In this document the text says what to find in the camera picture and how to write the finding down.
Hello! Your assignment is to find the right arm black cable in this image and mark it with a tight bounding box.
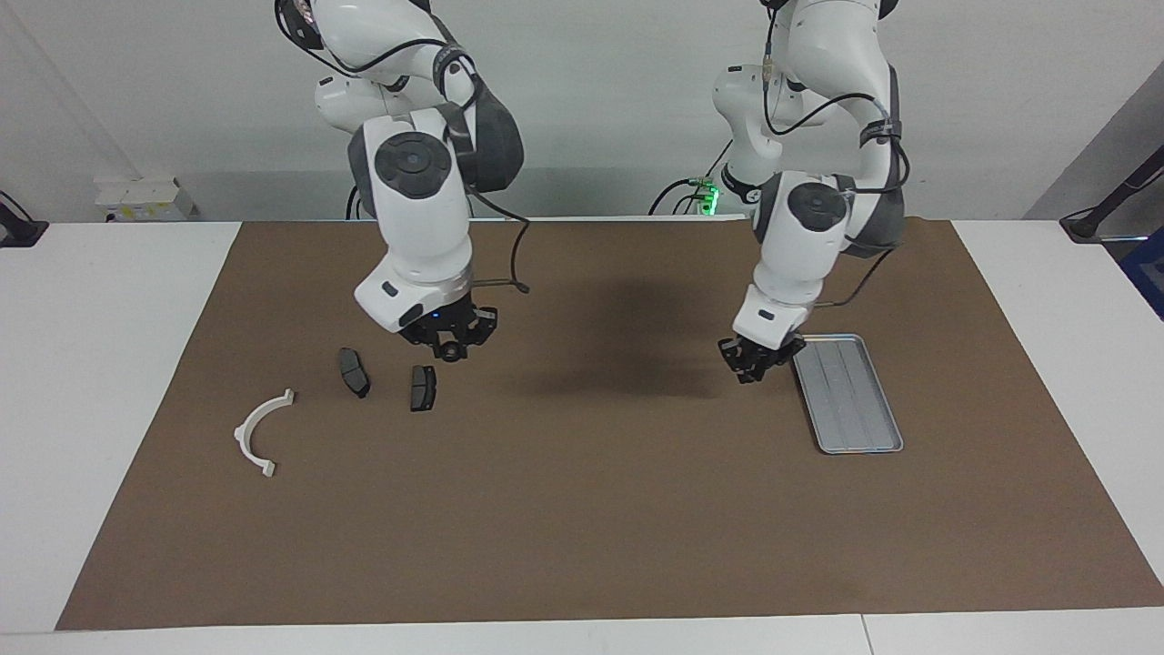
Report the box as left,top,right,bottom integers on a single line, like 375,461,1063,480
276,0,533,294

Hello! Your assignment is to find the white wall socket box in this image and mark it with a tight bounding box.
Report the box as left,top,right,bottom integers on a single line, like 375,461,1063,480
95,179,195,222

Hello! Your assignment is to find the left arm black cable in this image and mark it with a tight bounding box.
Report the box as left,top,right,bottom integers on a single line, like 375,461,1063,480
762,0,910,310

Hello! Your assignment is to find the blue object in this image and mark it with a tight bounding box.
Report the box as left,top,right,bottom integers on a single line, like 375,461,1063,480
1120,227,1164,321

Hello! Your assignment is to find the silver metal tray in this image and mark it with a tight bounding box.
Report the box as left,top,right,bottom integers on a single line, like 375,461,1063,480
793,334,905,455

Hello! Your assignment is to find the brown table mat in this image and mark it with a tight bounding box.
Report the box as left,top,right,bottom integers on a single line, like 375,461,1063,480
55,218,1164,631

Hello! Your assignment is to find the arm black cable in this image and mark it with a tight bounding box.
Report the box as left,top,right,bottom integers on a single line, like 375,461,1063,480
276,0,533,294
762,0,910,310

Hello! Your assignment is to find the white curved plastic bracket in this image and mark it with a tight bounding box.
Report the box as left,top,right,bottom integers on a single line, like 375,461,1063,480
235,388,296,479

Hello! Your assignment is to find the black stand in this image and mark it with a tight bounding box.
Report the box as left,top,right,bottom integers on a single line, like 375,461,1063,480
0,191,49,248
1061,146,1164,244

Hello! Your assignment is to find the elongated dark brake pad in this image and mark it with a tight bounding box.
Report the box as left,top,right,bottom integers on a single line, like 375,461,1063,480
337,348,371,399

